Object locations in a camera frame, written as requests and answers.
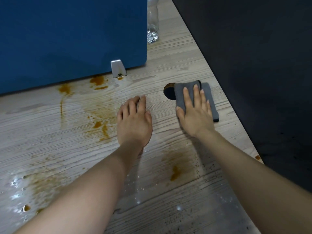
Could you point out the brown liquid spill stains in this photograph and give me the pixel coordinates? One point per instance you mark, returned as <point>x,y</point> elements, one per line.
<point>97,80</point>

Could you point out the person's right middle finger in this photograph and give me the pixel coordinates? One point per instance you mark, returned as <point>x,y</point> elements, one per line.
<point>197,95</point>

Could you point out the person's left little finger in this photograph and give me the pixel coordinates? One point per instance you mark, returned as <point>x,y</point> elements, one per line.
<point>120,114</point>

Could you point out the person's right hand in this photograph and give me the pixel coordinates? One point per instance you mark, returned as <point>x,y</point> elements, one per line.
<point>196,116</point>

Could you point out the person's left thumb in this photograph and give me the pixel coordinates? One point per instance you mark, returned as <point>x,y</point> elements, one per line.
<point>149,116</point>

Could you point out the grey cleaning cloth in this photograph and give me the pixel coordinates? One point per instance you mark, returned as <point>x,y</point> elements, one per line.
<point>212,97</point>

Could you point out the person's left hand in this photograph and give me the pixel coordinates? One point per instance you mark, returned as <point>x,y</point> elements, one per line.
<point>134,124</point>

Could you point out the person's left forearm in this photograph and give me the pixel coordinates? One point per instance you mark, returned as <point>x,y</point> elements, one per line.
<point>92,190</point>

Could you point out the person's right thumb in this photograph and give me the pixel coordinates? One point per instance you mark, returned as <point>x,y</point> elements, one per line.
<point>180,112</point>

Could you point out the person's left middle finger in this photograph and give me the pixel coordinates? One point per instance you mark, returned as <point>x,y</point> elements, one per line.
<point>135,104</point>

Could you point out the person's right forearm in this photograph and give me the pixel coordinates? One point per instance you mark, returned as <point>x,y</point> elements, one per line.
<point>256,182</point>

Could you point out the person's right little finger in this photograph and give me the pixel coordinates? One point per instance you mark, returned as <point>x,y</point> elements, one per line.
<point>209,105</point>

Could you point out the silver metal divider bracket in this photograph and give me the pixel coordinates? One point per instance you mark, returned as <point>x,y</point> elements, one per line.
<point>118,68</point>

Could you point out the blue desk divider panel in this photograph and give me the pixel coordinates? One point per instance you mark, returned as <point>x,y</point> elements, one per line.
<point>68,36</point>

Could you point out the clear plastic bottle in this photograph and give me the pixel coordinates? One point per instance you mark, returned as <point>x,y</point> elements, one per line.
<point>152,21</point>

